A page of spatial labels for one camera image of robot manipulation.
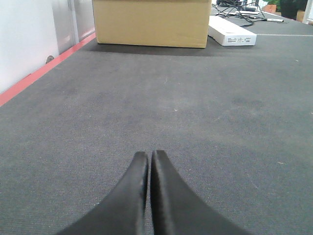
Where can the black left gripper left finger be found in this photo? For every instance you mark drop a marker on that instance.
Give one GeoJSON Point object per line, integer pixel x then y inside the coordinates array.
{"type": "Point", "coordinates": [122, 211]}

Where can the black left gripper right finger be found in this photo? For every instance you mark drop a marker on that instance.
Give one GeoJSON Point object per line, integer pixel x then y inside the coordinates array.
{"type": "Point", "coordinates": [177, 210]}

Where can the long white carton box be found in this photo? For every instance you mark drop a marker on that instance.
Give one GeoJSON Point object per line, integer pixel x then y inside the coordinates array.
{"type": "Point", "coordinates": [229, 34]}

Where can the large cardboard box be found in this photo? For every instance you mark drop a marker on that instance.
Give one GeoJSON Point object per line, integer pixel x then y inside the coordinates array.
{"type": "Point", "coordinates": [161, 23]}

